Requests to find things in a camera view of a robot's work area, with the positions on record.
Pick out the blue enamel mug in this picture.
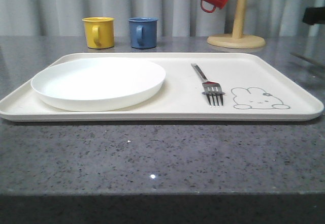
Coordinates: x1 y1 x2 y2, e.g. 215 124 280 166
128 17 158 49

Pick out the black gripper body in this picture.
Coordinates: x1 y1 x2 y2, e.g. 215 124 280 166
302 7 324 25

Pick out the cream rabbit serving tray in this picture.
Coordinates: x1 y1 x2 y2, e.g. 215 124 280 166
1 52 324 121

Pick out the yellow enamel mug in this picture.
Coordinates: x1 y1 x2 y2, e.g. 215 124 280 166
82 17 115 49

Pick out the silver fork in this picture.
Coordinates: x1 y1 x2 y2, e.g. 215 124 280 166
191 63 225 107

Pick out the wooden mug tree stand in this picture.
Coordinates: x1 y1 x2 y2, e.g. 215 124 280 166
207 0 266 49

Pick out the white round plate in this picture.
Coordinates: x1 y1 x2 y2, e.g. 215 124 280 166
30 57 166 111

